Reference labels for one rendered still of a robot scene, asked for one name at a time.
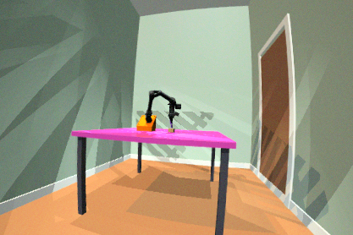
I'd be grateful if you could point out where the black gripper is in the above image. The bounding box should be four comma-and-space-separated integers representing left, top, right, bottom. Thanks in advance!
168, 109, 175, 122

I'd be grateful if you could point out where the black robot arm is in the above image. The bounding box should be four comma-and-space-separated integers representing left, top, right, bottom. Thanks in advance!
145, 90, 181, 123

